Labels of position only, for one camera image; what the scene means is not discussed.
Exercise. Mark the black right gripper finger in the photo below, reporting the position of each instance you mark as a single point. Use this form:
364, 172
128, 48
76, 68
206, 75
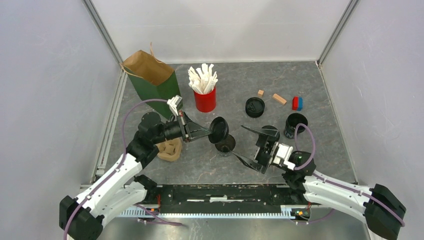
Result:
249, 163
262, 131

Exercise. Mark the black coffee cup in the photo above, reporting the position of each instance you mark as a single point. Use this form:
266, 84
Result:
291, 122
270, 127
226, 146

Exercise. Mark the long wooden block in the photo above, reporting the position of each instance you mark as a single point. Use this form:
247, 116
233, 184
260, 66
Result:
279, 99

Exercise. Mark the red cup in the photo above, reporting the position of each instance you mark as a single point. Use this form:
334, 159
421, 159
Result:
205, 103

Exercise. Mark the red and blue block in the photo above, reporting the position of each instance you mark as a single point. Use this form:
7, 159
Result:
297, 103

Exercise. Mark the green paper bag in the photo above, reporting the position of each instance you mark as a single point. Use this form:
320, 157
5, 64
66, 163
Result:
151, 77

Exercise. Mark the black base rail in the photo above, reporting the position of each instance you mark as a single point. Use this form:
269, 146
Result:
224, 200

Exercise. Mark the black coffee lid stack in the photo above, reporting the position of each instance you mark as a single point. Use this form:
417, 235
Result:
254, 107

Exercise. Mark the white wrapped stirrer bundle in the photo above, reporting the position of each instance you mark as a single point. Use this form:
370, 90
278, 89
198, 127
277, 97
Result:
202, 79

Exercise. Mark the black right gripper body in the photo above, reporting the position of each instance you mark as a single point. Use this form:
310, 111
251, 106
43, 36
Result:
264, 150

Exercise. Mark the small wooden cube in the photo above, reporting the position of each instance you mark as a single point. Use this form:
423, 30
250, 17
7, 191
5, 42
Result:
260, 93

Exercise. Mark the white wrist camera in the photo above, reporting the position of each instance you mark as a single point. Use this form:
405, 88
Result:
281, 156
175, 105

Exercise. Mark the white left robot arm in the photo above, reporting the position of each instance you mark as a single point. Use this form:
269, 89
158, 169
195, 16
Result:
85, 216

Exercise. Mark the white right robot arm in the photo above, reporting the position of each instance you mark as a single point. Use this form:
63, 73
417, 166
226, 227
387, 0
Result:
377, 207

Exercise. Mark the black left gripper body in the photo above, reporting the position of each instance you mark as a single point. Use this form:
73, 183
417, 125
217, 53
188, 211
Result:
180, 118

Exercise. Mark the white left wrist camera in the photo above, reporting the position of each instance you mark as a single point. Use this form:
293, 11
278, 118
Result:
175, 105

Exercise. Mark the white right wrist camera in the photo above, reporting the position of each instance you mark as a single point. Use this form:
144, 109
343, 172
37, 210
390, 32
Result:
281, 156

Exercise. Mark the brown cardboard cup carrier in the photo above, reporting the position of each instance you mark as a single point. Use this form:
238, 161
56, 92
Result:
170, 150

